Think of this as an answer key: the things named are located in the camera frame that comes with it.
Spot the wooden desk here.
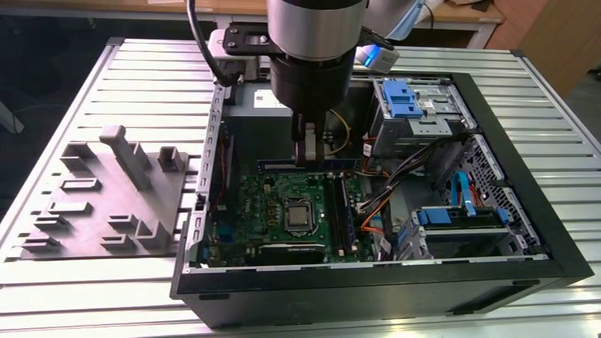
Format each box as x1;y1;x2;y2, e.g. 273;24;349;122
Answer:
0;0;507;49

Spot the yellow black wire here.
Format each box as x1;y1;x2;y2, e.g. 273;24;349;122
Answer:
326;108;351;158

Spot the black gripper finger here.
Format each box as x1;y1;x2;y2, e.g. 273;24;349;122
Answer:
289;111;326;169

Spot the metal socket cover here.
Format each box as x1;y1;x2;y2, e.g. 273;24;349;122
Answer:
279;197;315;237

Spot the orange yellow wire bundle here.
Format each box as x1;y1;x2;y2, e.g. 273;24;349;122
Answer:
358;196;393;234

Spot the black PC case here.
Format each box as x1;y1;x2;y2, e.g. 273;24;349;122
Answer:
168;66;593;330

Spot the black camera cable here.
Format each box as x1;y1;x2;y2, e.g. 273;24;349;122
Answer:
186;0;245;87

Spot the blue plastic drive bracket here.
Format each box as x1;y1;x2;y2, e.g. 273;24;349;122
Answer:
379;80;423;119

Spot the hard disk in blue carrier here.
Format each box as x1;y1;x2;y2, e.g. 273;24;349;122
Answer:
414;206;510;230

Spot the black graphics card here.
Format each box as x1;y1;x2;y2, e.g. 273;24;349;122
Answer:
255;242;327;265

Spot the brown wooden panel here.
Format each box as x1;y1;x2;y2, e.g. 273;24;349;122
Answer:
485;0;601;98

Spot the blue flat wire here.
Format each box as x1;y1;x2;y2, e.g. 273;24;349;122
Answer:
450;171;478;215

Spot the silver CPU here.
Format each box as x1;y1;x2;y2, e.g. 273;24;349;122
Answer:
286;206;311;226

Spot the black white wire bundle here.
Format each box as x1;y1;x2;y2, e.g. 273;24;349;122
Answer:
355;135;470;214

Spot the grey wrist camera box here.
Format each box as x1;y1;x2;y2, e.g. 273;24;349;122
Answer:
207;29;262;84
354;44;401;73

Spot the black RAM slot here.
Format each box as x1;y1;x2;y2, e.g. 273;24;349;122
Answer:
325;171;342;255
331;171;349;255

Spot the metal drive cage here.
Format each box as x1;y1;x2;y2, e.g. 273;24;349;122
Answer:
367;79;475;159

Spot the grey power supply unit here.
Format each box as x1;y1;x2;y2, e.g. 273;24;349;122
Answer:
223;83;315;175

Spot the green motherboard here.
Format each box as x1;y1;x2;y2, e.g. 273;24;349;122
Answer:
205;171;377;267

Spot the metal disk bay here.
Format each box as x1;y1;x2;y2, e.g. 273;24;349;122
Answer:
407;207;541;260

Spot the grey parts rack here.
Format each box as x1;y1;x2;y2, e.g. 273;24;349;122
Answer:
4;125;201;262

